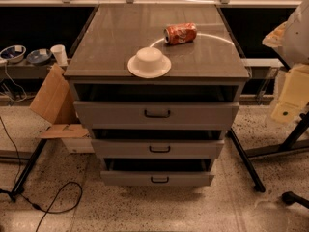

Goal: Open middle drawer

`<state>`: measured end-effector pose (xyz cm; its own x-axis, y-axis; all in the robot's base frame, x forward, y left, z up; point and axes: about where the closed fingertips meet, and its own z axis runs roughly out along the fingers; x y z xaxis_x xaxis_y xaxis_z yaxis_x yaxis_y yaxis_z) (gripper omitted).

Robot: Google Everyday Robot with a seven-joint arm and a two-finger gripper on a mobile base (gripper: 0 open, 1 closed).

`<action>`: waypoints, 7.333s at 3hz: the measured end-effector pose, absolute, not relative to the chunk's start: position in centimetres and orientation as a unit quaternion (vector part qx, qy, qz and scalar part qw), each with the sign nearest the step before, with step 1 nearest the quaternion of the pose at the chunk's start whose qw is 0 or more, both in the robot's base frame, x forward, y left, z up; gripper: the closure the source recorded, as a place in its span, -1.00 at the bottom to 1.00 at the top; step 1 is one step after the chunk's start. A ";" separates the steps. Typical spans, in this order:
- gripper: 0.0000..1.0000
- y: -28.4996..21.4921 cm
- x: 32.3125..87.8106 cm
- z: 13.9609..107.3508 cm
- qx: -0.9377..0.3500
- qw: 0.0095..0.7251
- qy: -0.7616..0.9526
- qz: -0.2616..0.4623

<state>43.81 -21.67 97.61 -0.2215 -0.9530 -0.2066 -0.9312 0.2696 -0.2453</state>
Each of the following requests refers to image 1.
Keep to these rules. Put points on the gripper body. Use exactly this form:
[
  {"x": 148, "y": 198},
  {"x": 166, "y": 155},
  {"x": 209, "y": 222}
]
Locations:
[{"x": 297, "y": 38}]

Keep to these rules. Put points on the grey drawer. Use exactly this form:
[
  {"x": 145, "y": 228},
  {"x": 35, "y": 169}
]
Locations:
[
  {"x": 147, "y": 178},
  {"x": 157, "y": 149},
  {"x": 156, "y": 115}
]

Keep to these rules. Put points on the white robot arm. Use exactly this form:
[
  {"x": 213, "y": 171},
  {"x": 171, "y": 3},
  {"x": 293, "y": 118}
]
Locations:
[{"x": 290, "y": 40}]

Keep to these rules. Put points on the grey drawer cabinet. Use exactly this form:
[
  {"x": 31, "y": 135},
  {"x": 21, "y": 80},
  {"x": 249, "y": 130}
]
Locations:
[{"x": 208, "y": 69}]

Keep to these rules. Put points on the grey bottom drawer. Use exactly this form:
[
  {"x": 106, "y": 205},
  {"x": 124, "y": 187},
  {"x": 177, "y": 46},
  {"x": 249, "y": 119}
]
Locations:
[{"x": 147, "y": 178}]

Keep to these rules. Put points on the grey top drawer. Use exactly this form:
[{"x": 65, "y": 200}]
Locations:
[{"x": 156, "y": 115}]

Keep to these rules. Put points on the red soda can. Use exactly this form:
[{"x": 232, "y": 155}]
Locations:
[{"x": 180, "y": 33}]

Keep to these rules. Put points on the white upturned bowl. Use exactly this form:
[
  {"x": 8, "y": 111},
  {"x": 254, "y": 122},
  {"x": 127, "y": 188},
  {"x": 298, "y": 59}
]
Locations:
[{"x": 149, "y": 62}]

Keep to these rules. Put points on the white paper cup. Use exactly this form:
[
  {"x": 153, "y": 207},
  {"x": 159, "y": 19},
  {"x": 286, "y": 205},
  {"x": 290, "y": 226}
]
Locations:
[{"x": 60, "y": 54}]

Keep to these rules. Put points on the brown cardboard box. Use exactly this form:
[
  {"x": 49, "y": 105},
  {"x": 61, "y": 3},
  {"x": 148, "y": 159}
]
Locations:
[{"x": 54, "y": 103}]

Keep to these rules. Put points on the blue bowl right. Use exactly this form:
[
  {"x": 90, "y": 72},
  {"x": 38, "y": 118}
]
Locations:
[{"x": 39, "y": 57}]

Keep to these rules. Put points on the blue bowl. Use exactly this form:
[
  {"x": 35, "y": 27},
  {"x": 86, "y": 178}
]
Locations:
[
  {"x": 13, "y": 54},
  {"x": 39, "y": 57}
]

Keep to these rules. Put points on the blue bowl left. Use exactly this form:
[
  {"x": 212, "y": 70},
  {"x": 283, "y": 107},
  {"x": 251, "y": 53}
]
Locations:
[{"x": 13, "y": 54}]

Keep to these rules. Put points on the black right frame leg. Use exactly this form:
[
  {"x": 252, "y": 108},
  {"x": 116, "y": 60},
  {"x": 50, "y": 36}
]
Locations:
[{"x": 258, "y": 185}]

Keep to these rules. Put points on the black frame leg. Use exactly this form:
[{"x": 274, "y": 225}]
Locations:
[
  {"x": 258, "y": 185},
  {"x": 18, "y": 186}
]

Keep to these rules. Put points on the black left frame leg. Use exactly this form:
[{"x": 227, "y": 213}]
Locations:
[{"x": 18, "y": 186}]

